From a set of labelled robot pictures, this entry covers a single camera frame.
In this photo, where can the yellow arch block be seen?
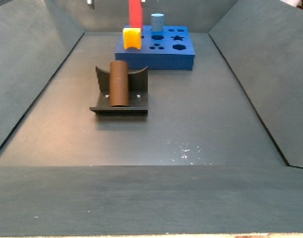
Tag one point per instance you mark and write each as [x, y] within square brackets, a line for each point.
[133, 38]

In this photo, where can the black curved stand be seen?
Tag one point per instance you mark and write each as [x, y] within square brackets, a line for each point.
[138, 106]

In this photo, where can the brown cylinder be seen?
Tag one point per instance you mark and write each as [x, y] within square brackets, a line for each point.
[120, 84]

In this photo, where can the blue shape sorter block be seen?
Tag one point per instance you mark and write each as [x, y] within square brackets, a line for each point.
[168, 50]

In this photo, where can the light blue cylinder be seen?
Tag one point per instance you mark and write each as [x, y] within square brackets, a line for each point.
[157, 22]

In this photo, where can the red rectangular block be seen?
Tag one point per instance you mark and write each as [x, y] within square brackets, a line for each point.
[136, 13]

